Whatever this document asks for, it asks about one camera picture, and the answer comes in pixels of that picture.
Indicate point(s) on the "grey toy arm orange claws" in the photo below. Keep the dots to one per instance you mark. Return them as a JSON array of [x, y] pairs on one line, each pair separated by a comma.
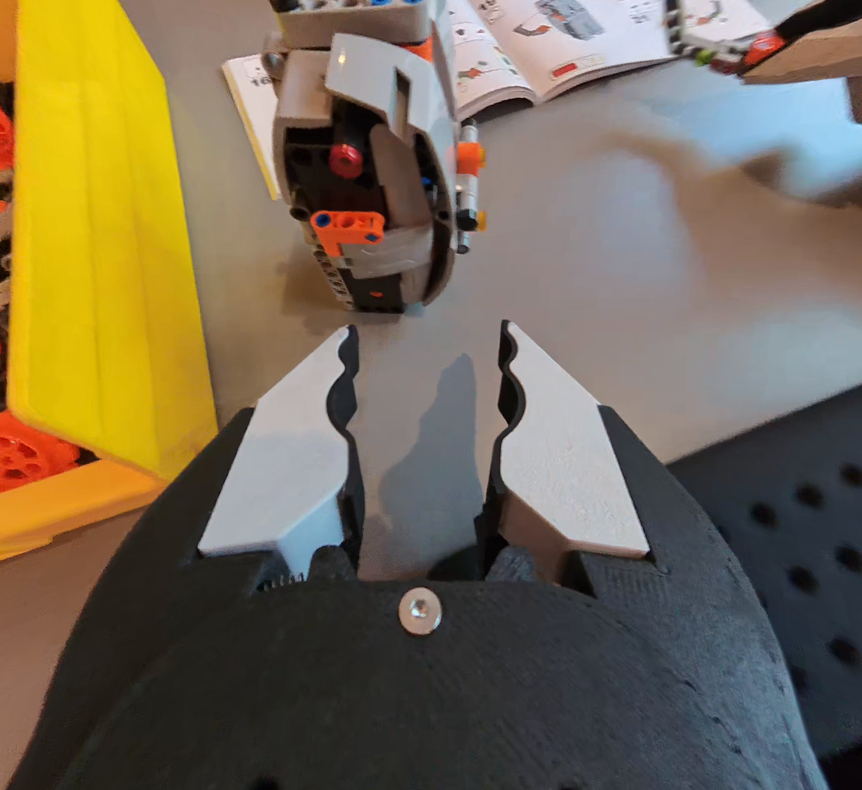
[[677, 15]]

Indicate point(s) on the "open instruction booklet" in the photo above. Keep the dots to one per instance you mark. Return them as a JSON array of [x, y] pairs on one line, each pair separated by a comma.
[[572, 15]]

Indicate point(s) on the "orange toy wheel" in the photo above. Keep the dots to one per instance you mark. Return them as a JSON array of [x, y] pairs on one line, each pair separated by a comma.
[[33, 453], [5, 140]]

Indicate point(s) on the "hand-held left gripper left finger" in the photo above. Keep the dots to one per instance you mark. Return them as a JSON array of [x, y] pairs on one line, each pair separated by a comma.
[[283, 466]]

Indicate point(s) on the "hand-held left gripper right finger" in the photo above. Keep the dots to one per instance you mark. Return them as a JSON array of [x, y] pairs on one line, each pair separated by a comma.
[[572, 466]]

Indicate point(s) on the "grey desk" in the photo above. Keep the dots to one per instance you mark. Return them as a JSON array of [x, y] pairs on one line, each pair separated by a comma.
[[606, 264]]

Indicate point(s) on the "grey building block robot body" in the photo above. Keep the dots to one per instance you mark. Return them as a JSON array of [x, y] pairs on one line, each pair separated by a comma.
[[363, 82]]

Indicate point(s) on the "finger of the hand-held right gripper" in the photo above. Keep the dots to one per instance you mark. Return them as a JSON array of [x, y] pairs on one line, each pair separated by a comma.
[[835, 15], [815, 59]]

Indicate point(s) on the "black perforated mat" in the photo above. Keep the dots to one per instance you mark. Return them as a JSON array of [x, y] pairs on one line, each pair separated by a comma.
[[794, 534]]

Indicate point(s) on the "yellow plastic bin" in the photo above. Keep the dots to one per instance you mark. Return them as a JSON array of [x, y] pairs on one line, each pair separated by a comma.
[[101, 264]]

